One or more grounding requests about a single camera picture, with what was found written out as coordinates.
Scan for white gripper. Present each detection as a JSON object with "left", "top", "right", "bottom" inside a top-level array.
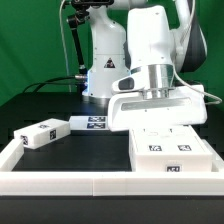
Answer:
[{"left": 108, "top": 86, "right": 207, "bottom": 131}]

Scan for white cabinet body box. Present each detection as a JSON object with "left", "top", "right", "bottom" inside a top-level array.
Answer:
[{"left": 129, "top": 126, "right": 212, "bottom": 172}]

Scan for white cabinet top block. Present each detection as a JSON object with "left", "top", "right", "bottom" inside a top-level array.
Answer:
[{"left": 14, "top": 118, "right": 70, "bottom": 149}]

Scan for white door panel with knob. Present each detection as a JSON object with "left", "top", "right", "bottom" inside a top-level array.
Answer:
[{"left": 130, "top": 128, "right": 171, "bottom": 156}]

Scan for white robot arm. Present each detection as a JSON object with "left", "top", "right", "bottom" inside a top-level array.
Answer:
[{"left": 83, "top": 0, "right": 207, "bottom": 131}]

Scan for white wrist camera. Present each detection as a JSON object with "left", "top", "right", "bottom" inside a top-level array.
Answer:
[{"left": 112, "top": 75, "right": 145, "bottom": 93}]

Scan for white marker base plate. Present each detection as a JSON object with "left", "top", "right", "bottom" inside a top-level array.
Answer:
[{"left": 69, "top": 116, "right": 108, "bottom": 131}]

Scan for black cables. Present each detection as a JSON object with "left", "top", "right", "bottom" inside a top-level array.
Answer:
[{"left": 22, "top": 75, "right": 89, "bottom": 94}]

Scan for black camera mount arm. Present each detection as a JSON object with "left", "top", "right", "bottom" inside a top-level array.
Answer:
[{"left": 66, "top": 0, "right": 115, "bottom": 81}]

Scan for grey hanging cable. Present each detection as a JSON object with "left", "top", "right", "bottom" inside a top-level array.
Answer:
[{"left": 58, "top": 0, "right": 73, "bottom": 94}]

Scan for white U-shaped fence frame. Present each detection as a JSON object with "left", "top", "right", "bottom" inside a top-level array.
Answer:
[{"left": 0, "top": 140, "right": 224, "bottom": 196}]

